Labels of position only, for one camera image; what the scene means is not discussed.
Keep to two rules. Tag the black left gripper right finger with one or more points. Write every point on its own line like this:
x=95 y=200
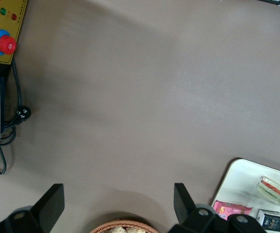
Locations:
x=186 y=211

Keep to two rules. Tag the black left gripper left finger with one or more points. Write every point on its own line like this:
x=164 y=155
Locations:
x=47 y=208

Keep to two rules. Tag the triangle sandwich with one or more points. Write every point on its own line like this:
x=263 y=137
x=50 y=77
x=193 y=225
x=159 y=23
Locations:
x=276 y=193

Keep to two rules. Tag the beige plastic tray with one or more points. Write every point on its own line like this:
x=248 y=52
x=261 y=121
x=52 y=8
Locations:
x=242 y=179

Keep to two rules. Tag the pink snack packet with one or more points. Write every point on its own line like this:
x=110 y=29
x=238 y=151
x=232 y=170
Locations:
x=230 y=208

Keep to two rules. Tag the clear wrapped cracker packet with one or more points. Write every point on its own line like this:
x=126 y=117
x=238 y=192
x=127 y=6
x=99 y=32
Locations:
x=130 y=230

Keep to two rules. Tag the round brown wicker basket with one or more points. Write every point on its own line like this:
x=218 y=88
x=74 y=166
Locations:
x=125 y=223

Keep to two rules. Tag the black snack packet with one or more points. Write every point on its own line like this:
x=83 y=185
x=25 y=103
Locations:
x=272 y=219

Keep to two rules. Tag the red emergency stop button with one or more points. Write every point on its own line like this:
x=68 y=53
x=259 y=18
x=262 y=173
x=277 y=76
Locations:
x=6 y=44

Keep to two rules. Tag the yellow control box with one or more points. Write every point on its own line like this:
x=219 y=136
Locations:
x=1 y=21

